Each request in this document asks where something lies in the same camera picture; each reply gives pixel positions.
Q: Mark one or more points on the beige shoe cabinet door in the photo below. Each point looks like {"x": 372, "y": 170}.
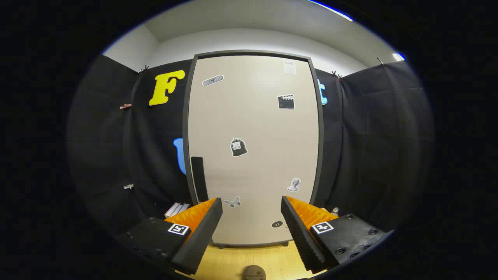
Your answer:
{"x": 253, "y": 116}

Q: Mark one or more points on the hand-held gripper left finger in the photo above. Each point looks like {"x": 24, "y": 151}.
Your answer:
{"x": 202, "y": 233}

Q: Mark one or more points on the grey shoe cabinet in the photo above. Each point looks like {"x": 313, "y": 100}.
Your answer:
{"x": 185, "y": 116}

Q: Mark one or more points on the brown fuzzy shoe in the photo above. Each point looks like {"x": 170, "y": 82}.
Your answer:
{"x": 253, "y": 273}

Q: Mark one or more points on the black backdrop cloth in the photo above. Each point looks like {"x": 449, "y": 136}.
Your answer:
{"x": 101, "y": 147}

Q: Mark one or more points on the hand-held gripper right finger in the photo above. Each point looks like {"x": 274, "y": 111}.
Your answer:
{"x": 301, "y": 237}

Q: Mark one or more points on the beige book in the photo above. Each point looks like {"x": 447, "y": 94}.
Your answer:
{"x": 173, "y": 210}

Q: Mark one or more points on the green plastic bottle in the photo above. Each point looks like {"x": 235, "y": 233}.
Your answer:
{"x": 335, "y": 211}

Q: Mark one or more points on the pink clip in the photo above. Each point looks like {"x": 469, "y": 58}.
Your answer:
{"x": 125, "y": 106}

